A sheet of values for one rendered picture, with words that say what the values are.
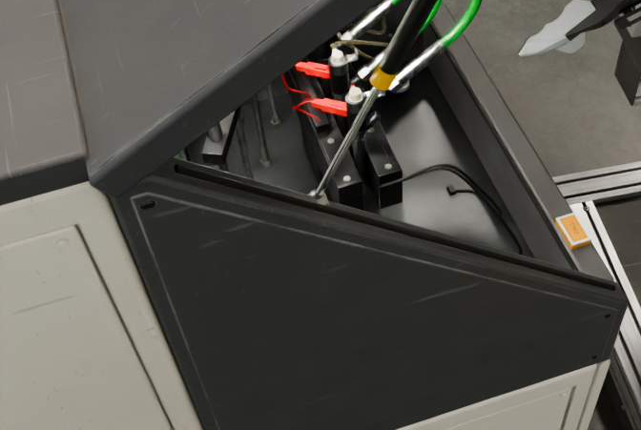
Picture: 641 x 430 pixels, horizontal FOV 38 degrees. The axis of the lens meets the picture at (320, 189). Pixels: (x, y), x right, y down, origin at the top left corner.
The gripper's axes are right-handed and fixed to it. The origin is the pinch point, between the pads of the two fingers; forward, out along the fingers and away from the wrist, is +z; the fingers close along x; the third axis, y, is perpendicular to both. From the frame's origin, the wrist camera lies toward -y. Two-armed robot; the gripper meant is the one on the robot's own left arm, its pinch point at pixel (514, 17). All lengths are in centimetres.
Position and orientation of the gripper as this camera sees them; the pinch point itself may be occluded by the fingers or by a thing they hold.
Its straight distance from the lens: 105.4
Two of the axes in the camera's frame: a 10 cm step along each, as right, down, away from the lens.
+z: -7.9, 3.9, 4.6
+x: -2.1, -8.9, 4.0
